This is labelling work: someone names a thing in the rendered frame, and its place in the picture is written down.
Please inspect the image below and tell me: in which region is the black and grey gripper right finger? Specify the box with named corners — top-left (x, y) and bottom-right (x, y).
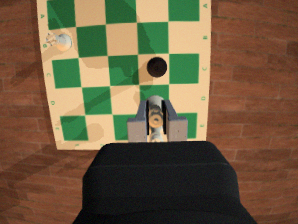
top-left (161, 100), bottom-right (188, 142)

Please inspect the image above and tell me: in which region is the green and cream chessboard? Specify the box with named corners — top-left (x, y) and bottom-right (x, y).
top-left (37, 0), bottom-right (211, 150)

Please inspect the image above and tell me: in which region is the black chess piece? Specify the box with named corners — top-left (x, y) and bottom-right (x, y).
top-left (147, 57), bottom-right (167, 78)

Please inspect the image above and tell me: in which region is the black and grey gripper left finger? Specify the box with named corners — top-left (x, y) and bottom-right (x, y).
top-left (127, 100), bottom-right (149, 143)

